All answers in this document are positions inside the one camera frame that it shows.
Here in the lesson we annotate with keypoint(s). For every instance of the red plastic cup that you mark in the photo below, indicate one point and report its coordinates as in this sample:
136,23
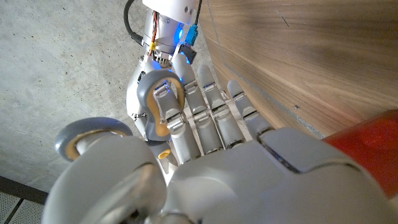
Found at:
373,146

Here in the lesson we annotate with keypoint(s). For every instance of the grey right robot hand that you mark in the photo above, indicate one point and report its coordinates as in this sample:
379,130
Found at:
133,93

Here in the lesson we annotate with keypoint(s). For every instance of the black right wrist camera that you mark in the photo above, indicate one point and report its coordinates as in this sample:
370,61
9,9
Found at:
189,53

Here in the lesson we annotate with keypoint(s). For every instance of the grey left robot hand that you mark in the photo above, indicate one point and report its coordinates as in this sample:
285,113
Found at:
248,186

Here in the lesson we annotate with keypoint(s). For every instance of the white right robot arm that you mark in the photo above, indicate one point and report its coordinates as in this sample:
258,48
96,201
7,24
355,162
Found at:
171,9

